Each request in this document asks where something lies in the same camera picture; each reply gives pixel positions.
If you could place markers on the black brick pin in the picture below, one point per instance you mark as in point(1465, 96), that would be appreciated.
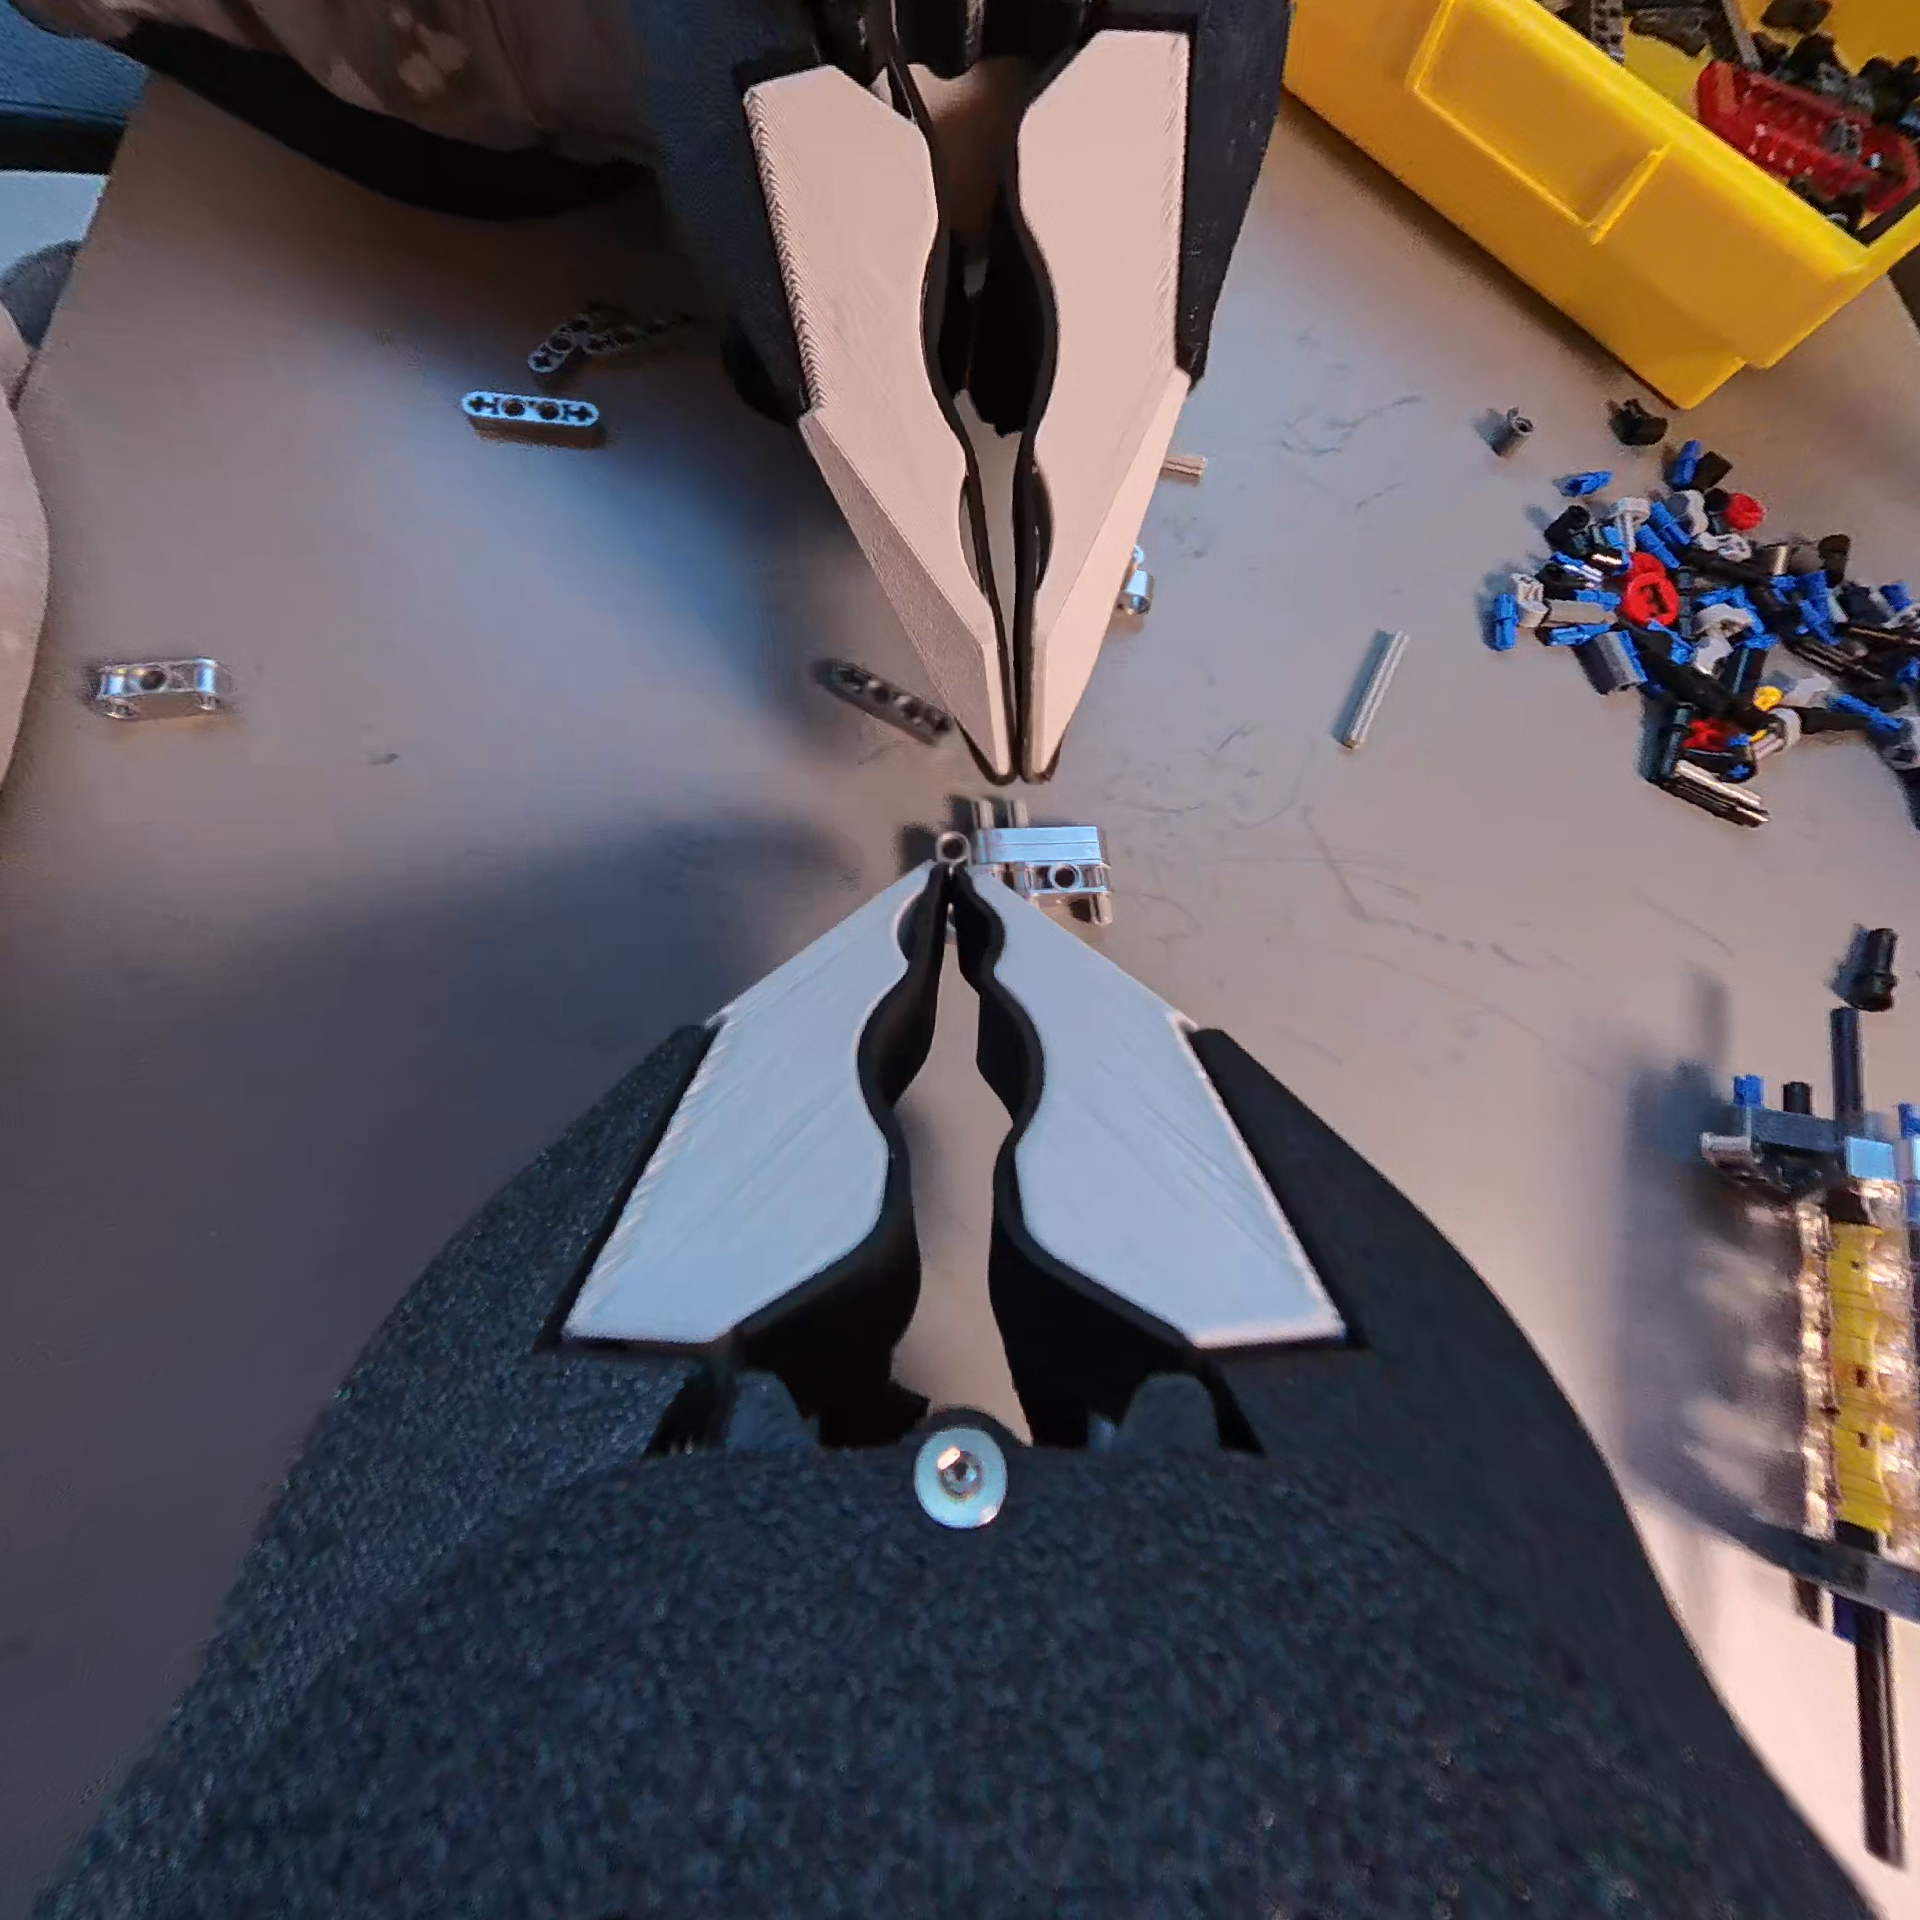
point(1869, 960)

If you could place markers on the small black brick connector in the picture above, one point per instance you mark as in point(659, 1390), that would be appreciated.
point(1635, 421)

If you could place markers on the small yellow parts bin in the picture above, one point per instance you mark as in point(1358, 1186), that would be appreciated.
point(1501, 152)

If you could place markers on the person's left forearm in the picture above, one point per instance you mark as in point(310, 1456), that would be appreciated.
point(301, 59)

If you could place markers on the small grey cylinder piece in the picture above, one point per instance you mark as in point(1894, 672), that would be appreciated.
point(1510, 429)

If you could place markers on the heap of black red parts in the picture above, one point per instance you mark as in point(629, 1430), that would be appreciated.
point(1801, 106)

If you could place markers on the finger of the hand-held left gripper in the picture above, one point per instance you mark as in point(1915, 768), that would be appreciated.
point(856, 300)
point(1126, 269)

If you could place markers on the thin grey axle rod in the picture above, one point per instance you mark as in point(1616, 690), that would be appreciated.
point(1373, 683)

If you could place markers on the long grey holed beam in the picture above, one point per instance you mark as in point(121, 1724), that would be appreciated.
point(531, 412)

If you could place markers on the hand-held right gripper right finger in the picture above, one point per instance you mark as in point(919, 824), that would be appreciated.
point(1188, 1186)

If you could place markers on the grey desk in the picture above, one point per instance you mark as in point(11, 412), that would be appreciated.
point(451, 900)

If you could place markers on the grey brick beam assembly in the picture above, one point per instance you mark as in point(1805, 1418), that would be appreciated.
point(1057, 872)

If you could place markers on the pile of blue brick pieces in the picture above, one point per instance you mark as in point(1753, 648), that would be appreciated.
point(1697, 614)

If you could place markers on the small silver brick connector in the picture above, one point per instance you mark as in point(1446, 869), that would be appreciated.
point(156, 688)

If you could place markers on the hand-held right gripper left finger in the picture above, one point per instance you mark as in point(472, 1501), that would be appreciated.
point(736, 1186)

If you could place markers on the grey double-loop brick connector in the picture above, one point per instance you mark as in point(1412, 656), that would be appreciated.
point(1135, 579)

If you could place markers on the yellow and clear brick model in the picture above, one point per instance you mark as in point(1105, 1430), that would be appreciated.
point(1845, 1322)

